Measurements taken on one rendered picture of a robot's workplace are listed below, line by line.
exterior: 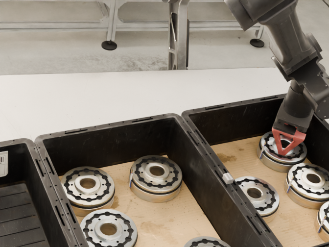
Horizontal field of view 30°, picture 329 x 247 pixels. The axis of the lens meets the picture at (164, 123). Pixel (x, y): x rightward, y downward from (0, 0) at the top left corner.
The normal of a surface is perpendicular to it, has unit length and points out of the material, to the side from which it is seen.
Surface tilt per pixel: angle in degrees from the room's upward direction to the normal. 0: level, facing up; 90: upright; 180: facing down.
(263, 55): 0
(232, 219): 90
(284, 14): 114
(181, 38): 65
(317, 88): 41
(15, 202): 0
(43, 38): 0
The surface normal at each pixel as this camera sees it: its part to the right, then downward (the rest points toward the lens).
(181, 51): 0.30, 0.24
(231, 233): -0.90, 0.16
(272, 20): 0.50, 0.83
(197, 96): 0.15, -0.77
